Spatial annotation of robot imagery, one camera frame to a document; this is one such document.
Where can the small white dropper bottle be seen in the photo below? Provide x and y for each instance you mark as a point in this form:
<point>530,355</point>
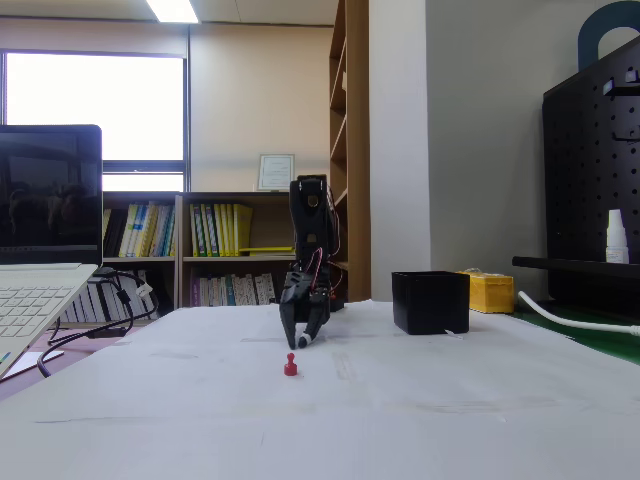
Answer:
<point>617,240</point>

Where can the framed white certificate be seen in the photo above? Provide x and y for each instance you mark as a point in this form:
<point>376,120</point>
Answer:
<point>276,172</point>

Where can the yellow spine book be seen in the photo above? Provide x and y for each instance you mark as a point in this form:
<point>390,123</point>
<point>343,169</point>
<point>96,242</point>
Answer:
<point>243,225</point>

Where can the flat yellow book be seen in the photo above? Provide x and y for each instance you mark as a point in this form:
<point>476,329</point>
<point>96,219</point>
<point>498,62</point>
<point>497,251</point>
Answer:
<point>265,249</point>

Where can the white laptop with dark screen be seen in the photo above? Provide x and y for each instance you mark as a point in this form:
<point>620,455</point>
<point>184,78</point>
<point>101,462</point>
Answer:
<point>50,200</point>

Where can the black pegboard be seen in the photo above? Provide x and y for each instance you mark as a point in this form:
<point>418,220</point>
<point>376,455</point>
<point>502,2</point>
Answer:
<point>585,175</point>

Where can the ceiling light panel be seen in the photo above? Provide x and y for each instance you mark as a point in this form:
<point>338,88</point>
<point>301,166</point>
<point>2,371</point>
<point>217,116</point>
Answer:
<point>172,10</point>

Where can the black pegboard shelf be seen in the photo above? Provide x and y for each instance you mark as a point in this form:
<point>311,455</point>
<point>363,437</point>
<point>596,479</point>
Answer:
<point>575,264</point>

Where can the low brown bookshelf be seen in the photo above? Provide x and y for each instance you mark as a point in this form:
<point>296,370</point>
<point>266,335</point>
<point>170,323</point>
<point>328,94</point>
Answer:
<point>142,197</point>
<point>235,197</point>

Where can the teal arch shape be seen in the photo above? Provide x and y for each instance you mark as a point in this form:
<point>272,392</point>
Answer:
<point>590,35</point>

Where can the tall brown bookshelf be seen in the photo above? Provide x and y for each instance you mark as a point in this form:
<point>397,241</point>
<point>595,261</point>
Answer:
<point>357,150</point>

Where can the window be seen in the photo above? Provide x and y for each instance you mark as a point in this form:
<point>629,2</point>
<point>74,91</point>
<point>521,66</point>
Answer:
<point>95,105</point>

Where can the small dark red object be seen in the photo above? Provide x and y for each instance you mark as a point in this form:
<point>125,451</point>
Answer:
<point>290,369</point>

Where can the yellow cardboard box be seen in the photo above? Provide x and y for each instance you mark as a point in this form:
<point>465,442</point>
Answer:
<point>492,295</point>

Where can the black square container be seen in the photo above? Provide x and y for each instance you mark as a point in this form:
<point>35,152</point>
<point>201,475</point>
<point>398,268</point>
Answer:
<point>430,302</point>

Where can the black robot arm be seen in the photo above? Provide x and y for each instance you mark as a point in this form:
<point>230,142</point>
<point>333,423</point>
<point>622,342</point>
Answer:
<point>310,225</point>

